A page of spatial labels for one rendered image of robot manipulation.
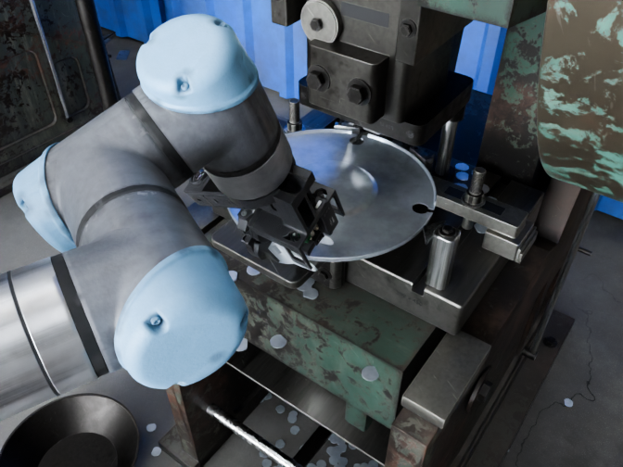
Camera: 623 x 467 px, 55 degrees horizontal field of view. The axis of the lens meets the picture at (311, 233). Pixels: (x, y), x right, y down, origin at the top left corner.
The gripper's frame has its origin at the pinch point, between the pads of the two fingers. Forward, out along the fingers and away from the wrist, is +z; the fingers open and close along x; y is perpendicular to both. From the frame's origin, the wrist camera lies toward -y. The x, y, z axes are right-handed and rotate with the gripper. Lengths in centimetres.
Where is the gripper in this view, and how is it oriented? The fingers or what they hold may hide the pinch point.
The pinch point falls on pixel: (293, 249)
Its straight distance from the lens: 72.0
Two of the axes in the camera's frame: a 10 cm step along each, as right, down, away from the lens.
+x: 5.1, -8.2, 2.8
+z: 2.4, 4.4, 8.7
